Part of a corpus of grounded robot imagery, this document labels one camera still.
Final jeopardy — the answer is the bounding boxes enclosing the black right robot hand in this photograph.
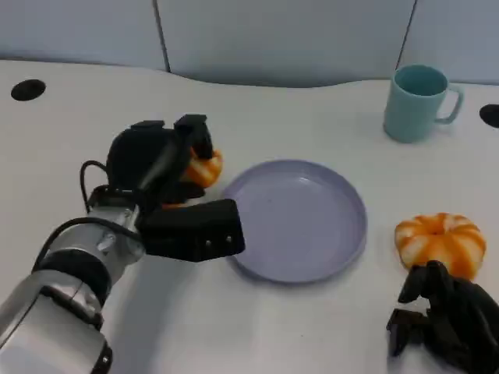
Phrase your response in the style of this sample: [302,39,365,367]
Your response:
[385,259,499,374]

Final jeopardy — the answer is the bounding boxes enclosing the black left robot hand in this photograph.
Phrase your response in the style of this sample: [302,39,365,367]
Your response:
[105,114,215,212]

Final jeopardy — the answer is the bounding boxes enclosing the orange white toy bread roll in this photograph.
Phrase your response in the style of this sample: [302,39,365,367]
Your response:
[394,212,487,281]
[161,146,224,210]

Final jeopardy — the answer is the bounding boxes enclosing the grey partition panel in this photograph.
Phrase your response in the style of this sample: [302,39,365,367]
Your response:
[155,0,417,89]
[395,0,499,86]
[0,0,172,74]

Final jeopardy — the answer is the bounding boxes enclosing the lilac plate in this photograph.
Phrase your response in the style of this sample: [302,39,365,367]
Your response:
[221,158,369,284]

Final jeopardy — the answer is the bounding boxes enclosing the pale green mug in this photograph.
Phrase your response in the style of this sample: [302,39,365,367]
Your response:
[383,64,465,144]

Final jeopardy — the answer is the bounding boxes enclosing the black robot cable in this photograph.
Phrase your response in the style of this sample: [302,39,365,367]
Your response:
[32,217,138,273]
[79,160,111,213]

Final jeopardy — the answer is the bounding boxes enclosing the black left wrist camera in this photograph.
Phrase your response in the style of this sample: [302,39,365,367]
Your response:
[139,198,246,263]

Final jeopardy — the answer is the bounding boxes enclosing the black table cable hole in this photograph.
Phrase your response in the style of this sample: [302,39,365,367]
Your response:
[479,104,499,129]
[10,79,47,102]

